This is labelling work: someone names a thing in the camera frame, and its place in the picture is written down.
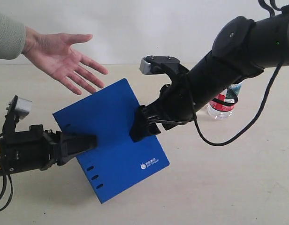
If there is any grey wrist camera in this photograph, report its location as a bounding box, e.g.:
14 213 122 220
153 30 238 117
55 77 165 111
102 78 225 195
139 55 190 82
2 95 32 139

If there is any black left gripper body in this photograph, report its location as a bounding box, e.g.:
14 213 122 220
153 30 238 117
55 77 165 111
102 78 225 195
0 125 61 173

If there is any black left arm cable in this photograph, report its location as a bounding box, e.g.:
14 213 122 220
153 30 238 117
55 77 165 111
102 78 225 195
0 173 14 214

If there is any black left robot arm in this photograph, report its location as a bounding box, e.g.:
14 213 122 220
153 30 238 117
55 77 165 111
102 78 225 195
0 125 97 176

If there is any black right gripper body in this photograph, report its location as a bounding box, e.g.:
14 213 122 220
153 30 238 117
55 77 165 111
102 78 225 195
144 83 194 131

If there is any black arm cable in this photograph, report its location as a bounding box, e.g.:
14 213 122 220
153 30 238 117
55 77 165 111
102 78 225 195
0 173 14 214
191 60 282 147

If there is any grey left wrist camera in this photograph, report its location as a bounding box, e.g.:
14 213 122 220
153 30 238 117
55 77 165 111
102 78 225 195
2 95 32 139

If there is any clear water bottle red cap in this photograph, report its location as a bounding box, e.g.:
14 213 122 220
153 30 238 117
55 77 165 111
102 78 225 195
207 82 243 120

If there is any person's bare hand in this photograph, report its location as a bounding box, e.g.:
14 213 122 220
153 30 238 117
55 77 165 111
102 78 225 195
22 27 108 95

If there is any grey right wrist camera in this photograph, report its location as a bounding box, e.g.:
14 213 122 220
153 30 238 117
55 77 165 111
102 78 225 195
139 55 190 82

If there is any blue ring-binder notebook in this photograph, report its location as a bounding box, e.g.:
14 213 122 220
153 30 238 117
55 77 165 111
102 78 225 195
53 79 170 203

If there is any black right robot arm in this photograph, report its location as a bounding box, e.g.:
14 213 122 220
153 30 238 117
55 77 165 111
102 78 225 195
129 0 289 142

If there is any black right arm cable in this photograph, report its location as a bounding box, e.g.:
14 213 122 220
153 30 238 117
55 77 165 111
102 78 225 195
191 60 282 147

